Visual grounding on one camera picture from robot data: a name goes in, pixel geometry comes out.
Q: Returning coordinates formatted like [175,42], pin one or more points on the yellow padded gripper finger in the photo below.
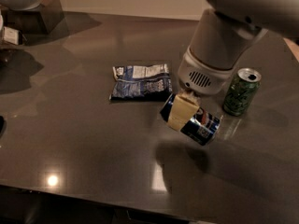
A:
[184,107]

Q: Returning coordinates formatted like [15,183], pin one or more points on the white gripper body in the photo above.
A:
[203,76]

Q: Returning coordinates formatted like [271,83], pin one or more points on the blue pepsi can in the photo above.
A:
[202,127]

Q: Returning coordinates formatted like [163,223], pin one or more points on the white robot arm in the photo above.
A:
[223,33]

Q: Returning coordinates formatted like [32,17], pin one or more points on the green soda can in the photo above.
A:
[242,90]

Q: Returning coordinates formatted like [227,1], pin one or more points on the blue chip bag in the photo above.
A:
[142,82]

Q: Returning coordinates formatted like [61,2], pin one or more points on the dark wooden stand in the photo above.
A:
[38,21]

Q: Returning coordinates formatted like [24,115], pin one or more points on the small white card box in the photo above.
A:
[11,36]

